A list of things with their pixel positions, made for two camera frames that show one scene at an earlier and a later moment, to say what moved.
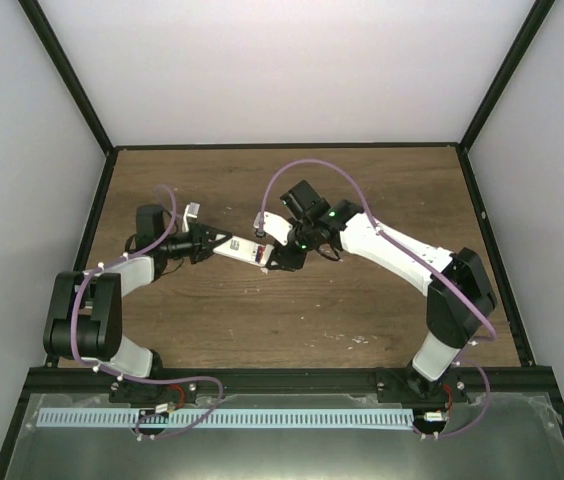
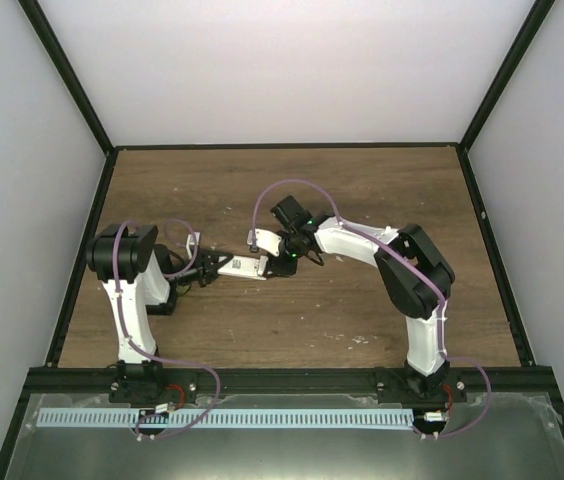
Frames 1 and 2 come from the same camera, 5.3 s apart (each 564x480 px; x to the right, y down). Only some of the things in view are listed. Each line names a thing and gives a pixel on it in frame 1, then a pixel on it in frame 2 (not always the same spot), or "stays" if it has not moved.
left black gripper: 200,236 → 206,273
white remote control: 240,249 → 241,266
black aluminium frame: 290,381 stays
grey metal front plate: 490,437 stays
